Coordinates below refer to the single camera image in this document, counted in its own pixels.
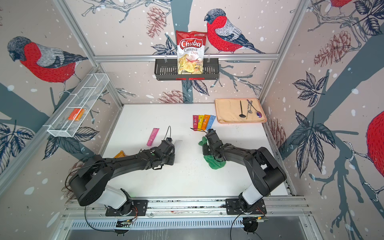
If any black wire wall basket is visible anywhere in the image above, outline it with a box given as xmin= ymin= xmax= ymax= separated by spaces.
xmin=155 ymin=58 xmax=220 ymax=81

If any orange toothpaste tube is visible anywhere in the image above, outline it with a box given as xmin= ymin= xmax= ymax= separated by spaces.
xmin=201 ymin=115 xmax=211 ymax=130

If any iridescent purple spoon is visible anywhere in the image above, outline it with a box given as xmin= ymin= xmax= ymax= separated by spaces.
xmin=247 ymin=100 xmax=263 ymax=118

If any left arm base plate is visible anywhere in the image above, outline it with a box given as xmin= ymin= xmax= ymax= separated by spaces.
xmin=106 ymin=200 xmax=149 ymax=217

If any white wire wall shelf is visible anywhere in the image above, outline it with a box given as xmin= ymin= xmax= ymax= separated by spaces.
xmin=45 ymin=73 xmax=110 ymax=138

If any orange packet in shelf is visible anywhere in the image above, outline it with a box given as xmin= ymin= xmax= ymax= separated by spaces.
xmin=68 ymin=108 xmax=85 ymax=121

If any green cleaning cloth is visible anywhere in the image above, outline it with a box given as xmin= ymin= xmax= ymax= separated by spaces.
xmin=199 ymin=137 xmax=226 ymax=170

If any Chuba cassava chips bag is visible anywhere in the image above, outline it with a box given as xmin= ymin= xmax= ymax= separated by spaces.
xmin=176 ymin=31 xmax=207 ymax=75

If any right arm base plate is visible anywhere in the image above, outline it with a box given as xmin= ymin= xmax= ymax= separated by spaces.
xmin=223 ymin=199 xmax=267 ymax=215

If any black spoon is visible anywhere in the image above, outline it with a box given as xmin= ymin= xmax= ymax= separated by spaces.
xmin=239 ymin=101 xmax=246 ymax=118

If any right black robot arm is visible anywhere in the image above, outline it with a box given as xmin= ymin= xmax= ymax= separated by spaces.
xmin=203 ymin=129 xmax=287 ymax=212

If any patterned handle utensil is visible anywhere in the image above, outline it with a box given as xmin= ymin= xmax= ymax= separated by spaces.
xmin=246 ymin=103 xmax=252 ymax=119

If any white toothpaste tube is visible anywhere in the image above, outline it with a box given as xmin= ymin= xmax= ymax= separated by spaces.
xmin=174 ymin=140 xmax=183 ymax=156

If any magenta toothpaste tube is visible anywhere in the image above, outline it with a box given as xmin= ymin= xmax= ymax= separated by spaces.
xmin=147 ymin=128 xmax=160 ymax=147

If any blue toothpaste tube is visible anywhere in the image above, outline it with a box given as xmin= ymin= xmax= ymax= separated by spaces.
xmin=206 ymin=115 xmax=216 ymax=131

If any red pink toothpaste tube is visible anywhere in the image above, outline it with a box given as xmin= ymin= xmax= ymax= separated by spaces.
xmin=193 ymin=115 xmax=199 ymax=131

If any orange snack packet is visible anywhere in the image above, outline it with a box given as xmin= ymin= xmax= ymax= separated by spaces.
xmin=114 ymin=151 xmax=126 ymax=159

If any pink tray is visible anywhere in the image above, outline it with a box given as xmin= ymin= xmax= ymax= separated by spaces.
xmin=214 ymin=97 xmax=268 ymax=124

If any yellow toothpaste tube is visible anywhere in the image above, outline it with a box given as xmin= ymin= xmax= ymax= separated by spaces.
xmin=197 ymin=115 xmax=204 ymax=130

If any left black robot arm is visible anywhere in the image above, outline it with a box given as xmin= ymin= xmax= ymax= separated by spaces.
xmin=69 ymin=138 xmax=175 ymax=209

